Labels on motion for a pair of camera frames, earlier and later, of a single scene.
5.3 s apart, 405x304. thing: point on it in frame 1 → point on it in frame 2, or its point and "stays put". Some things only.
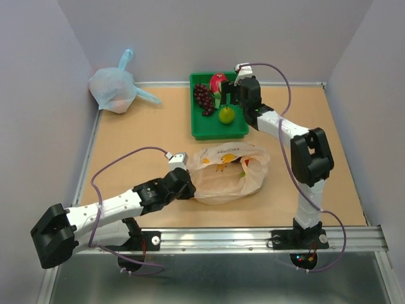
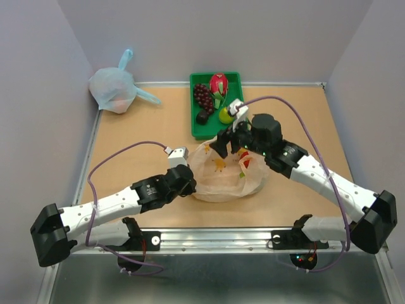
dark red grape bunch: x=202 y=95 stays put
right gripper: x=226 y=88 → x=224 y=137
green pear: x=226 y=115 stays put
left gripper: x=189 y=191 stays put
